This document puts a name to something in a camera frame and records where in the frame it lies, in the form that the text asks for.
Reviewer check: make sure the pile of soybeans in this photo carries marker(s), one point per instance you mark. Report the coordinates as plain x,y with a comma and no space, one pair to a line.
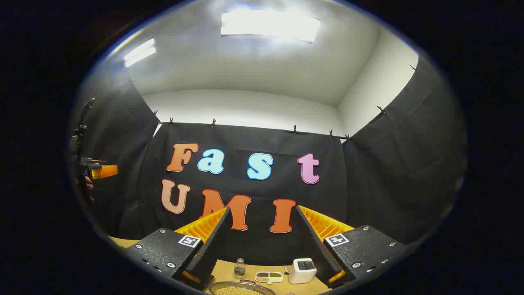
239,291

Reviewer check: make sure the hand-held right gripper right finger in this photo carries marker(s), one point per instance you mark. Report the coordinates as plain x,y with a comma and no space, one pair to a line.
313,246

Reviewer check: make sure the clear plastic water bottle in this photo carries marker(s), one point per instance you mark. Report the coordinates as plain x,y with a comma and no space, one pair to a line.
239,268

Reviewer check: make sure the white toaster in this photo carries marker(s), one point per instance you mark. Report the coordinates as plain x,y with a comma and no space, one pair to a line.
302,271

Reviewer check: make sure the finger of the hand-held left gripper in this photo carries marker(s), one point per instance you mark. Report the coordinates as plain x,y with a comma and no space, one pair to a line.
105,171

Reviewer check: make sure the white divided bean dish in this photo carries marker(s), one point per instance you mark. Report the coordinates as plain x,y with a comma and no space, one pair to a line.
269,277

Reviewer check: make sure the large ceiling light panel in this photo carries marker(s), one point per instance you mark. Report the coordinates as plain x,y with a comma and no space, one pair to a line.
270,25

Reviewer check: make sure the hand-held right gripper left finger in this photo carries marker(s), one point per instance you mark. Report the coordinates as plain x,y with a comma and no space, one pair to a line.
208,250

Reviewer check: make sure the small ceiling light panel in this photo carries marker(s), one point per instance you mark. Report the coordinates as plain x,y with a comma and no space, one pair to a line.
140,52

